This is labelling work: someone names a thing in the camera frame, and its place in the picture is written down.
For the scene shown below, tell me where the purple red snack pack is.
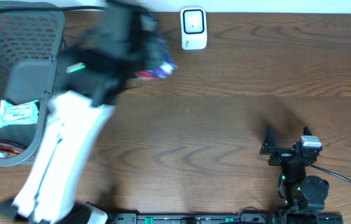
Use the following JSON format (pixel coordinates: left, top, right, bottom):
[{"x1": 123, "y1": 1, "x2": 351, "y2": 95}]
[{"x1": 135, "y1": 57, "x2": 177, "y2": 80}]

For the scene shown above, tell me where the green wipes packet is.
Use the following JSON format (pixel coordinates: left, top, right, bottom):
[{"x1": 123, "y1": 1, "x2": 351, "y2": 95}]
[{"x1": 0, "y1": 100, "x2": 39, "y2": 128}]

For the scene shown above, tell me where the orange snack bar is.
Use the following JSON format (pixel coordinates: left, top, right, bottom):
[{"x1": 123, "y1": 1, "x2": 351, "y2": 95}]
[{"x1": 0, "y1": 141, "x2": 26, "y2": 158}]

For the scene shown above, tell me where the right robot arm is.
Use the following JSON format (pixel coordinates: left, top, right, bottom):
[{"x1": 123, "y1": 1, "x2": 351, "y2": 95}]
[{"x1": 260, "y1": 126, "x2": 329, "y2": 213}]

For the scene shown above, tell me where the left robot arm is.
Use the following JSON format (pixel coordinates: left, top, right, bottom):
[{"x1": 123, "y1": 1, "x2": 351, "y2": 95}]
[{"x1": 11, "y1": 1, "x2": 174, "y2": 223}]

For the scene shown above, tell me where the white barcode scanner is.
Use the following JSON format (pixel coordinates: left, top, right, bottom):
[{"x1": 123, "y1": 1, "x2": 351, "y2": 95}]
[{"x1": 180, "y1": 7, "x2": 208, "y2": 50}]

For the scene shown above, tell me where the grey plastic basket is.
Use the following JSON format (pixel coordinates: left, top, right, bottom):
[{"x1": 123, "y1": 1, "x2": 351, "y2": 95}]
[{"x1": 0, "y1": 1, "x2": 65, "y2": 167}]

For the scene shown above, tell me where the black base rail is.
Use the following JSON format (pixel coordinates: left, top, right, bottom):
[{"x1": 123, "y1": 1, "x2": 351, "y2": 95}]
[{"x1": 106, "y1": 212, "x2": 344, "y2": 224}]

